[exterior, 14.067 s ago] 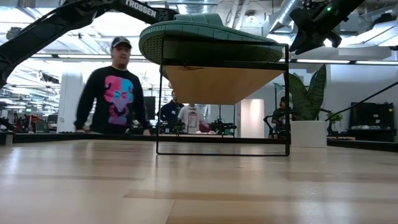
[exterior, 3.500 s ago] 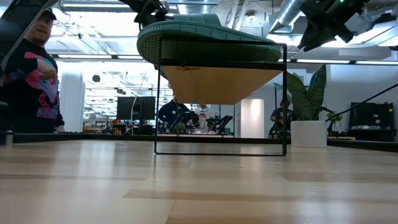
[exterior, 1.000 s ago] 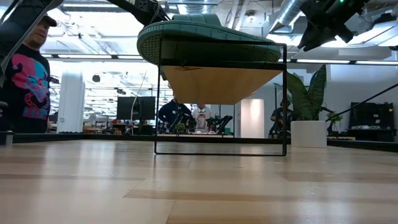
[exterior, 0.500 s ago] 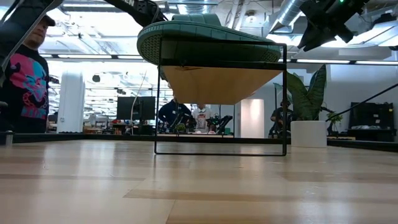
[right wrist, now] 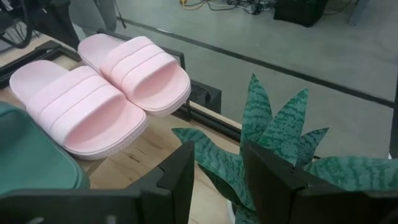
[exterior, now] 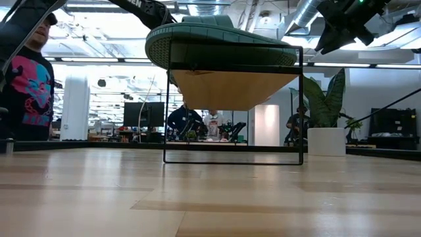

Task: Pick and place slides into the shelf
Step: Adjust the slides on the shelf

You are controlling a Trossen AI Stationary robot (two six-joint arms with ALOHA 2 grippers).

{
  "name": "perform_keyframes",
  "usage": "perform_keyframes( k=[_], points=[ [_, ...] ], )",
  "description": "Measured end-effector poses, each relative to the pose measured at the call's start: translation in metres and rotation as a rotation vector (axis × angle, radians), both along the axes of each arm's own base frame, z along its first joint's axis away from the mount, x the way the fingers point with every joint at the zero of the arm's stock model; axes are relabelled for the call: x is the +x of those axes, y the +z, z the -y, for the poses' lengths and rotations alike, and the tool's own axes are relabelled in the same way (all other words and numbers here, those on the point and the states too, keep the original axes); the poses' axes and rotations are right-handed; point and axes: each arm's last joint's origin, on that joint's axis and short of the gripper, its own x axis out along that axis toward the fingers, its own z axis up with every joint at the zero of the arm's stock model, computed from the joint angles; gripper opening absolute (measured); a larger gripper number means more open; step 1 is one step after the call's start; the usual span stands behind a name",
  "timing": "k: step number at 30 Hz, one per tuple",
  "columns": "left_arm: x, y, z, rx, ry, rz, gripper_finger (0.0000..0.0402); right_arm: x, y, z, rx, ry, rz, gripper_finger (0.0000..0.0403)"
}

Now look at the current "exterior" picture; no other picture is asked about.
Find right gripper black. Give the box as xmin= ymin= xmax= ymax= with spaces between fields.
xmin=314 ymin=0 xmax=392 ymax=55

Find teal foam slide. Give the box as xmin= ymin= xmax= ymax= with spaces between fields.
xmin=144 ymin=14 xmax=299 ymax=70

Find small background plant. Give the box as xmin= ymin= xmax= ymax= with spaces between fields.
xmin=345 ymin=118 xmax=363 ymax=143

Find person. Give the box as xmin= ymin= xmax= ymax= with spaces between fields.
xmin=203 ymin=110 xmax=225 ymax=141
xmin=285 ymin=105 xmax=310 ymax=145
xmin=166 ymin=98 xmax=204 ymax=141
xmin=0 ymin=13 xmax=56 ymax=142

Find green plant in white pot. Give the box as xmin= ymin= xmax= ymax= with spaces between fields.
xmin=289 ymin=68 xmax=355 ymax=157

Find black background monitor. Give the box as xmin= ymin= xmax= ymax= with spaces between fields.
xmin=123 ymin=101 xmax=165 ymax=128

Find white column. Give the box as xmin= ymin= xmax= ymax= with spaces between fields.
xmin=60 ymin=74 xmax=91 ymax=142

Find silver ventilation duct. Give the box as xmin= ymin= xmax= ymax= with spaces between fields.
xmin=282 ymin=0 xmax=325 ymax=36
xmin=189 ymin=0 xmax=228 ymax=16

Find thin black cable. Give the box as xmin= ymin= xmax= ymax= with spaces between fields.
xmin=343 ymin=87 xmax=421 ymax=130

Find white wall panel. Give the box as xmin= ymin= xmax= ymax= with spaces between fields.
xmin=253 ymin=104 xmax=280 ymax=147

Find black frame wooden shelf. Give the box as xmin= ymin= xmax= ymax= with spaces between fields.
xmin=163 ymin=41 xmax=304 ymax=165

